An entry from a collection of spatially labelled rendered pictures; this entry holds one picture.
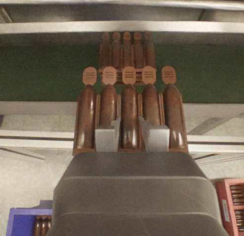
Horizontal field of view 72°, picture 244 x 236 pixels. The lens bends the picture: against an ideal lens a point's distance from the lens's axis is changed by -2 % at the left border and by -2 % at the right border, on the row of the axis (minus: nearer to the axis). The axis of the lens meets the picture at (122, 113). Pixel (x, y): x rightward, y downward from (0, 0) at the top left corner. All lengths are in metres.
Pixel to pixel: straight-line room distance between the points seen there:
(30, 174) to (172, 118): 1.02
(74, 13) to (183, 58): 0.29
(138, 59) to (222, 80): 0.19
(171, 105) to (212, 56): 0.30
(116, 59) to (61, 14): 0.25
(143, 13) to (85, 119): 0.38
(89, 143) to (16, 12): 0.46
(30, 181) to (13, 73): 0.76
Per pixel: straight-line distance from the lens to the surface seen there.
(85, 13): 0.51
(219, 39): 0.47
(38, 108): 0.41
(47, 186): 1.08
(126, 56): 0.33
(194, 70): 0.41
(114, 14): 0.50
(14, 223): 0.68
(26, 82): 0.43
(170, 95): 0.17
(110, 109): 0.16
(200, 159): 0.79
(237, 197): 1.18
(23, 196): 1.13
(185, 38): 0.44
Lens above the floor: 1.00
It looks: 69 degrees down
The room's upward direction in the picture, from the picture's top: 2 degrees clockwise
